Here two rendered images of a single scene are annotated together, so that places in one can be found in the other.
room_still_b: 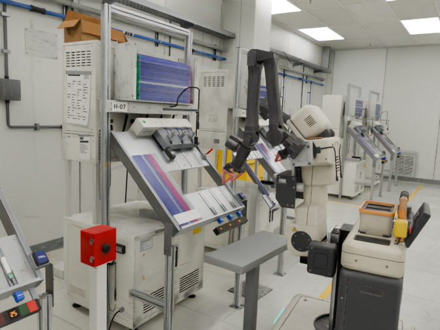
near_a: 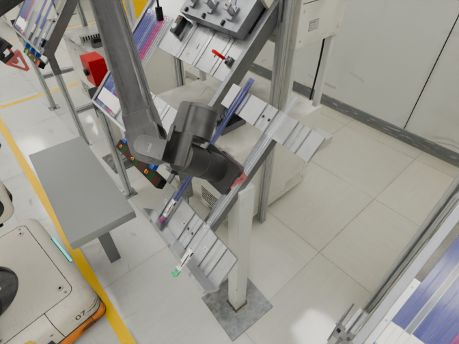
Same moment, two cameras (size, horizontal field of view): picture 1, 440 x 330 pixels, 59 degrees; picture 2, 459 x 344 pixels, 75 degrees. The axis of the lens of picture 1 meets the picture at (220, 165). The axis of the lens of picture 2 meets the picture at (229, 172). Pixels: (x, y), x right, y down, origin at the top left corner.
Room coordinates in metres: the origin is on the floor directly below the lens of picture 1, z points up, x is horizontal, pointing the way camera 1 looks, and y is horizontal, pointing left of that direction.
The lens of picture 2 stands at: (2.96, -0.89, 1.47)
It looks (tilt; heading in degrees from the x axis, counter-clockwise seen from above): 43 degrees down; 106
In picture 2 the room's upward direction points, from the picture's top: straight up
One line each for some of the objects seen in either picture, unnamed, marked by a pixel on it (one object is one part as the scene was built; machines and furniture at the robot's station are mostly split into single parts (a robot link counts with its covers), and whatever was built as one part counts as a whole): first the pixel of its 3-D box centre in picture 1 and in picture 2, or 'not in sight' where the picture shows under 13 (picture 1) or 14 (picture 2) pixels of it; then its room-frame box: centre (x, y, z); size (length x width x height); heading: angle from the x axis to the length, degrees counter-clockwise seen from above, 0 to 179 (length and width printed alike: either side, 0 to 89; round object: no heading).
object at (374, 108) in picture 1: (365, 138); not in sight; (8.00, -2.96, 0.95); 1.36 x 0.82 x 1.90; 57
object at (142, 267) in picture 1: (137, 258); (233, 145); (2.59, 0.55, 0.31); 0.70 x 0.65 x 0.62; 147
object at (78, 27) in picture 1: (115, 34); not in sight; (2.64, 0.72, 1.82); 0.68 x 0.30 x 0.20; 147
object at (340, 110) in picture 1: (344, 141); not in sight; (6.79, -2.16, 0.95); 1.36 x 0.82 x 1.90; 57
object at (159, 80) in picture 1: (160, 80); not in sight; (2.57, 0.41, 1.52); 0.51 x 0.13 x 0.27; 147
